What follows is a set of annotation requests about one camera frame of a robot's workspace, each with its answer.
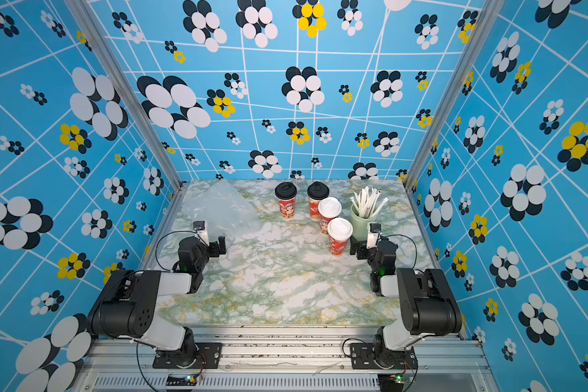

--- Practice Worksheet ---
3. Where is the red cup white lid front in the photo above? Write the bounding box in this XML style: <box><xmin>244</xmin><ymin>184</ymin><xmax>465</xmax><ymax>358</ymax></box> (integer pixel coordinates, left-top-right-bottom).
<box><xmin>328</xmin><ymin>217</ymin><xmax>353</xmax><ymax>256</ymax></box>

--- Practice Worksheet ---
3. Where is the red cup white lid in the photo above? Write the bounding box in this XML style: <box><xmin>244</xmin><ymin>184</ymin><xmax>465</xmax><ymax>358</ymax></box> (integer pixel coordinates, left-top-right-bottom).
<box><xmin>318</xmin><ymin>197</ymin><xmax>342</xmax><ymax>235</ymax></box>
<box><xmin>328</xmin><ymin>217</ymin><xmax>353</xmax><ymax>256</ymax></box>

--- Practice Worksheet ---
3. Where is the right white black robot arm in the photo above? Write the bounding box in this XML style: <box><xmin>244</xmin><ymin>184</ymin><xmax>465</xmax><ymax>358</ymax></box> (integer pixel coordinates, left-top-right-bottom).
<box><xmin>346</xmin><ymin>235</ymin><xmax>462</xmax><ymax>371</ymax></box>

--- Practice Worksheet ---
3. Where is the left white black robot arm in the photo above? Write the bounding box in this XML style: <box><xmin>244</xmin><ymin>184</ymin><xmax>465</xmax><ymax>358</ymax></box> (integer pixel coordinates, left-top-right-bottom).
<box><xmin>88</xmin><ymin>235</ymin><xmax>226</xmax><ymax>370</ymax></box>

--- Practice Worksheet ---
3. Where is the green straw holder cup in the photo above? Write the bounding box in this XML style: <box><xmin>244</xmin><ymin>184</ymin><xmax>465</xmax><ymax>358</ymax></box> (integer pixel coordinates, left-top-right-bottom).
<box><xmin>349</xmin><ymin>204</ymin><xmax>379</xmax><ymax>241</ymax></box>

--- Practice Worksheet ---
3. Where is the white wrapped straws bundle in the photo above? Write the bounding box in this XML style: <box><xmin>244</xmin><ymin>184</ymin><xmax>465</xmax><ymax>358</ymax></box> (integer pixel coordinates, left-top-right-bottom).
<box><xmin>351</xmin><ymin>186</ymin><xmax>389</xmax><ymax>219</ymax></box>

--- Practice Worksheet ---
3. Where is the red cup white lid rear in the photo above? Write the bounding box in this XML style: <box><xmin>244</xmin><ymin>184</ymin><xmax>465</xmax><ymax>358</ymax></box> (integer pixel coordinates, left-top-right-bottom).
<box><xmin>318</xmin><ymin>197</ymin><xmax>342</xmax><ymax>235</ymax></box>

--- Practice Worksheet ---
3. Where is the red cup black lid right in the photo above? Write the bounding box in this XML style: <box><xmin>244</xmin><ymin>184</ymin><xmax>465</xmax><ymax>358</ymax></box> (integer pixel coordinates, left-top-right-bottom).
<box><xmin>307</xmin><ymin>181</ymin><xmax>330</xmax><ymax>221</ymax></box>

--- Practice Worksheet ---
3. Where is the red cup black lid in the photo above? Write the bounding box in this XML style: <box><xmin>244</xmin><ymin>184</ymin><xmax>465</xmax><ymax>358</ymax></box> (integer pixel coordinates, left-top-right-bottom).
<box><xmin>307</xmin><ymin>181</ymin><xmax>330</xmax><ymax>221</ymax></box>
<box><xmin>274</xmin><ymin>182</ymin><xmax>297</xmax><ymax>220</ymax></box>

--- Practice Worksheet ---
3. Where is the red cup black lid left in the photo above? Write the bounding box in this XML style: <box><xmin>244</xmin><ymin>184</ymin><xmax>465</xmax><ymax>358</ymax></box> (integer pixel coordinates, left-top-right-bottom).
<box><xmin>274</xmin><ymin>182</ymin><xmax>297</xmax><ymax>220</ymax></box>

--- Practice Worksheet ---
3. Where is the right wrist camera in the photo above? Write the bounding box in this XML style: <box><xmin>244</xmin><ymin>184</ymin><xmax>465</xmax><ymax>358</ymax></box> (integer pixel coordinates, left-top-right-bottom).
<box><xmin>367</xmin><ymin>222</ymin><xmax>382</xmax><ymax>249</ymax></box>

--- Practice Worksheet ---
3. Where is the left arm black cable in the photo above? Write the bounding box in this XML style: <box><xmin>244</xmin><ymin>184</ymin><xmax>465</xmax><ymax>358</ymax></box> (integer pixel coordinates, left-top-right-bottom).
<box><xmin>154</xmin><ymin>229</ymin><xmax>199</xmax><ymax>273</ymax></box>

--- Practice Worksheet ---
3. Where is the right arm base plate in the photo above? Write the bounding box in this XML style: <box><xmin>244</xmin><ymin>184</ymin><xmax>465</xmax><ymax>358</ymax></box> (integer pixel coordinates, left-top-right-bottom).
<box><xmin>347</xmin><ymin>342</ymin><xmax>418</xmax><ymax>372</ymax></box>

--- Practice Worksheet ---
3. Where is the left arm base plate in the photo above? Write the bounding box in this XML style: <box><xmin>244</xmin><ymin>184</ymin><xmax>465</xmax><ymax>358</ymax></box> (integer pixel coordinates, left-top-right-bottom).
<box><xmin>152</xmin><ymin>342</ymin><xmax>223</xmax><ymax>370</ymax></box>

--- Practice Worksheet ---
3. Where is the aluminium rail frame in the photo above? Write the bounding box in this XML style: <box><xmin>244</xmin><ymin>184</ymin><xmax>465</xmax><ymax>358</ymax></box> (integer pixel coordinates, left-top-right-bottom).
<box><xmin>73</xmin><ymin>326</ymin><xmax>500</xmax><ymax>391</ymax></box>

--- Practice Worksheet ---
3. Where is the left aluminium corner post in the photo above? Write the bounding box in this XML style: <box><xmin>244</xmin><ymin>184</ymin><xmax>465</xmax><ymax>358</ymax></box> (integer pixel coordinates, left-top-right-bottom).
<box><xmin>66</xmin><ymin>1</ymin><xmax>183</xmax><ymax>192</ymax></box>

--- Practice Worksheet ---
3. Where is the aluminium corner post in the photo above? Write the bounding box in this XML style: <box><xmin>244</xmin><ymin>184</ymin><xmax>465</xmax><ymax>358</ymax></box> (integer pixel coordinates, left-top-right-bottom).
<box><xmin>404</xmin><ymin>0</ymin><xmax>505</xmax><ymax>191</ymax></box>
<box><xmin>66</xmin><ymin>1</ymin><xmax>183</xmax><ymax>192</ymax></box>

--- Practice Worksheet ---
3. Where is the right aluminium corner post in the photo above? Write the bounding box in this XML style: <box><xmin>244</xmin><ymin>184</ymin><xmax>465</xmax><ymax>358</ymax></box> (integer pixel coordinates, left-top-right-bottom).
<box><xmin>404</xmin><ymin>0</ymin><xmax>505</xmax><ymax>191</ymax></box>

